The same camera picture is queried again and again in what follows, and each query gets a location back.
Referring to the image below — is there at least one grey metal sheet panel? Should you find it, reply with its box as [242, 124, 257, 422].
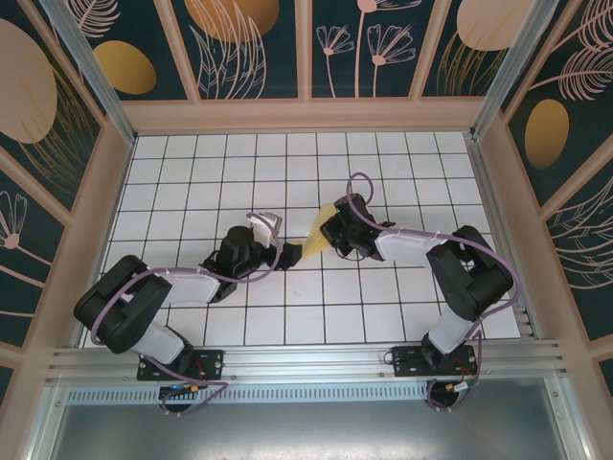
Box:
[28, 378, 590, 460]

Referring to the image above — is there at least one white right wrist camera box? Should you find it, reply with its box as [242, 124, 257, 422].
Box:
[332, 194, 356, 222]

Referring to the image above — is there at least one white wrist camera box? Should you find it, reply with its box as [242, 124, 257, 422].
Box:
[332, 194, 356, 222]
[247, 210, 284, 248]

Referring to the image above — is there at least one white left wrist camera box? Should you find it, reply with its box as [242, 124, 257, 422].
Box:
[247, 210, 284, 248]

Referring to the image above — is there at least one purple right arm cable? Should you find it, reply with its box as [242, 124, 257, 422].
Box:
[345, 171, 522, 413]

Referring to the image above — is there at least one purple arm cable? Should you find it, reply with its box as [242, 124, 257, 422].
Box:
[345, 171, 522, 413]
[89, 237, 282, 419]

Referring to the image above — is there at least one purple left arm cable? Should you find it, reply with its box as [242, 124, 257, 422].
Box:
[89, 237, 282, 419]

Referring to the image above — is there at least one aluminium mounting rail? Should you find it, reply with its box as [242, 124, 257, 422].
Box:
[45, 338, 569, 384]

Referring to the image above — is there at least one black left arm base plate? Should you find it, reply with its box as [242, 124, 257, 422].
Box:
[136, 348, 226, 383]

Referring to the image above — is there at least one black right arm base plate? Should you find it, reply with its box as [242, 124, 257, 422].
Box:
[391, 344, 480, 380]

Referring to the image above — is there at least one slotted grey cable duct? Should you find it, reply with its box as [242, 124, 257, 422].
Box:
[65, 380, 480, 404]

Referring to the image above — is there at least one aluminium frame post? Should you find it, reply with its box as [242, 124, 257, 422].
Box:
[37, 0, 140, 148]
[470, 0, 574, 141]

